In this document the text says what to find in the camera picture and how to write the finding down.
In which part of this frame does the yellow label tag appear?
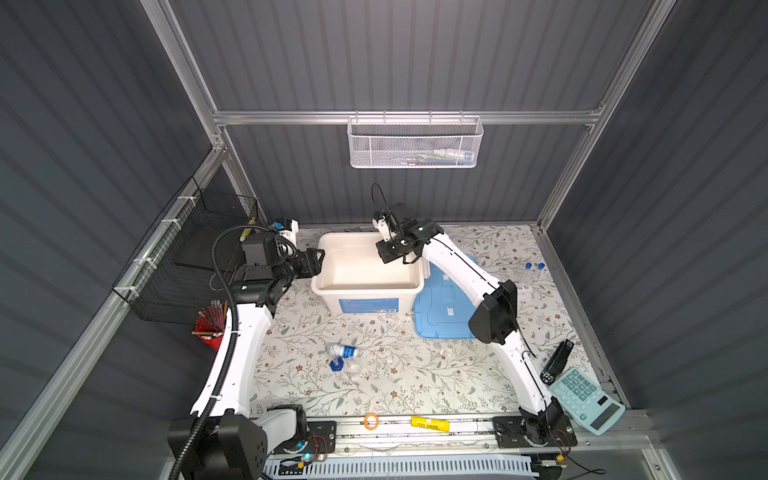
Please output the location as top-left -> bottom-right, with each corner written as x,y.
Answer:
411,416 -> 451,433

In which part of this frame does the teal calculator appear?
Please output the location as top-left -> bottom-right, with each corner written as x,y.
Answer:
549,368 -> 626,436

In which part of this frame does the red pencil cup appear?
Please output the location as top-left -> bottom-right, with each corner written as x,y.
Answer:
192,300 -> 228,352

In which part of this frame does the white plastic storage bin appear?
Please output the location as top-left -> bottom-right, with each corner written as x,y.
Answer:
311,232 -> 430,315

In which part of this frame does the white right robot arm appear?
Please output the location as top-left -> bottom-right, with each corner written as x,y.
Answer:
372,203 -> 577,449

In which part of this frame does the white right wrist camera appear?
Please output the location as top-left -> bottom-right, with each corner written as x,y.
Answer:
372,210 -> 392,241

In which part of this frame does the blue cap clear bottle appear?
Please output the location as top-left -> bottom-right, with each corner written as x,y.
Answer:
326,343 -> 359,358

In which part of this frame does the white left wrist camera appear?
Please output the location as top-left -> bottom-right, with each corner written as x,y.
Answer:
272,217 -> 299,246

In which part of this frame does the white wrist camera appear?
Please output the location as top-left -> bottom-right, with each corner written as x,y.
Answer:
372,210 -> 392,241
272,217 -> 299,246

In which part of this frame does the orange rubber band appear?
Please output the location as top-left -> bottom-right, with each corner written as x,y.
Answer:
363,413 -> 380,431

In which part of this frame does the blue plastic bin lid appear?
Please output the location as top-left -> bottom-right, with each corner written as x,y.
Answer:
413,260 -> 476,340

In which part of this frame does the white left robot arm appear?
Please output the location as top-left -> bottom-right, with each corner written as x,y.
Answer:
168,218 -> 325,479

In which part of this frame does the blue base graduated cylinder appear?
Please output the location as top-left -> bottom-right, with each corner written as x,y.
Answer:
329,357 -> 362,377

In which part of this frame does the white wire wall basket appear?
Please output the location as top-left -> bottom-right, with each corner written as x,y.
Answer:
346,114 -> 484,170

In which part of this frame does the black wire wall basket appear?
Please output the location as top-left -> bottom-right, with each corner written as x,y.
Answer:
113,182 -> 260,325

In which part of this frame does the black stapler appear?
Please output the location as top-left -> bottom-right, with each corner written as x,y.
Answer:
540,339 -> 574,386

